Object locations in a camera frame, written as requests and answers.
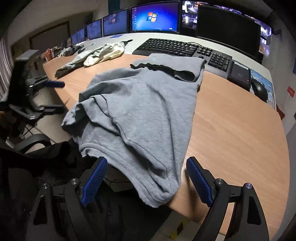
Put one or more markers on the red wall sign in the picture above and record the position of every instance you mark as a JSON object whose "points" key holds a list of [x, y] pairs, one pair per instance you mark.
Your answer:
{"points": [[291, 90]]}

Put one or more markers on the black card reader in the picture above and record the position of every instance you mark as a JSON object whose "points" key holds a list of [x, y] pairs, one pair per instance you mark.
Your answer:
{"points": [[239, 74]]}

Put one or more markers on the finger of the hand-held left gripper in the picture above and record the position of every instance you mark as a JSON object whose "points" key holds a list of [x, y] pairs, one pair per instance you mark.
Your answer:
{"points": [[46, 109], [55, 84]]}

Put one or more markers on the striped curtain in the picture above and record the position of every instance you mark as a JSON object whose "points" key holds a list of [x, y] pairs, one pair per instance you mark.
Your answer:
{"points": [[4, 69]]}

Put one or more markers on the person's black clothing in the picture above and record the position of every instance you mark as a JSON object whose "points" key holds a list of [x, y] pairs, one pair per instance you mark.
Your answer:
{"points": [[23, 197]]}

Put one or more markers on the large dark monitor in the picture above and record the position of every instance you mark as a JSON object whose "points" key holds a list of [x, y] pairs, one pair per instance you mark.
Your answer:
{"points": [[226, 32]]}

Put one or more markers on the printed mouse pad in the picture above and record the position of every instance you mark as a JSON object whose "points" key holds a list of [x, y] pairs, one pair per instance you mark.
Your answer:
{"points": [[270, 87]]}

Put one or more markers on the dark framed wall panel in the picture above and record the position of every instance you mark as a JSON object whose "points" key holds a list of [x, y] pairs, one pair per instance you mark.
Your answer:
{"points": [[50, 37]]}

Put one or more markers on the blue wall poster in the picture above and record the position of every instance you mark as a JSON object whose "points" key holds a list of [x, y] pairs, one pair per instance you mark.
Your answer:
{"points": [[113, 4]]}

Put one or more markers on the monitor with blue desktop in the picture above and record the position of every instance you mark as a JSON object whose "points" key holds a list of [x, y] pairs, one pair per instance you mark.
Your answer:
{"points": [[155, 20]]}

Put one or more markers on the red box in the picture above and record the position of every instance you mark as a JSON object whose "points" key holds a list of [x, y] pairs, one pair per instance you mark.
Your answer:
{"points": [[281, 112]]}

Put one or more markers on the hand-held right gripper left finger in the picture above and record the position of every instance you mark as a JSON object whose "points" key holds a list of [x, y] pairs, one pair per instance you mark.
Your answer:
{"points": [[94, 180]]}

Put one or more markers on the black computer mouse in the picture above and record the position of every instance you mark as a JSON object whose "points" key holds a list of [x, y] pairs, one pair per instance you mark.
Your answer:
{"points": [[259, 90]]}

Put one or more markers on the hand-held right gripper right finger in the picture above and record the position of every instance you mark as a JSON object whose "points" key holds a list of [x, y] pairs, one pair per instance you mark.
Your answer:
{"points": [[200, 183]]}

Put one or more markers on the black office chair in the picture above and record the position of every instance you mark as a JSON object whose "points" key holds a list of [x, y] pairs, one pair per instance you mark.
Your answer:
{"points": [[34, 140]]}

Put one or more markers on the blue lit monitor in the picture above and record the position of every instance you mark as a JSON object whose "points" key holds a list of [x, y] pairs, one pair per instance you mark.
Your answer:
{"points": [[81, 36], [115, 23], [74, 39], [94, 30]]}

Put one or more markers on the red bottle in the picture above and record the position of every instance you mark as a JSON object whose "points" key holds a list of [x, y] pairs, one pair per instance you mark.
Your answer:
{"points": [[49, 54]]}

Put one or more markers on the cream and grey garment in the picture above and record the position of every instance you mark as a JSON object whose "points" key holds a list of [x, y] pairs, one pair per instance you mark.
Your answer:
{"points": [[97, 55]]}

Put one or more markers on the grey t-shirt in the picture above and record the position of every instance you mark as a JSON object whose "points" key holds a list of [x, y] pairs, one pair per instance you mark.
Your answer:
{"points": [[143, 111]]}

